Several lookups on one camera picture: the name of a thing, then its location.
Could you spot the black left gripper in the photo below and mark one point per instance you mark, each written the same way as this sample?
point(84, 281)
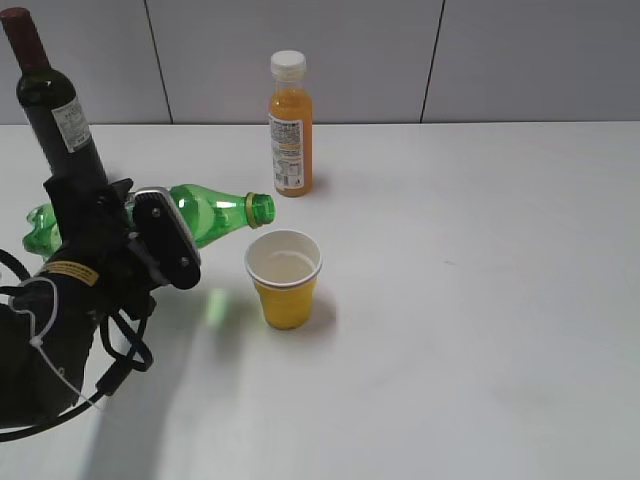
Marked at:
point(96, 233)

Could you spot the green sprite bottle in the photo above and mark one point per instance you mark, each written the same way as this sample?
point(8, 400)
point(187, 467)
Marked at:
point(209, 215)

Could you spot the yellow paper cup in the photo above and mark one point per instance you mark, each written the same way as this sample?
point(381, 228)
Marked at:
point(284, 265)

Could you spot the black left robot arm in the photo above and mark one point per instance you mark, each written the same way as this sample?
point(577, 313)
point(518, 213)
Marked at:
point(72, 332)

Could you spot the dark red wine bottle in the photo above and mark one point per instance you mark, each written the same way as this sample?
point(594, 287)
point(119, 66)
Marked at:
point(51, 105)

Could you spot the orange juice bottle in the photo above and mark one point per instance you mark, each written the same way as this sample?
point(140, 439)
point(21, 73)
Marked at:
point(291, 125)

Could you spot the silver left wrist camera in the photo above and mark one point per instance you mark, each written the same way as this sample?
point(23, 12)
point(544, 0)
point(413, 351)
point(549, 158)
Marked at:
point(167, 237)

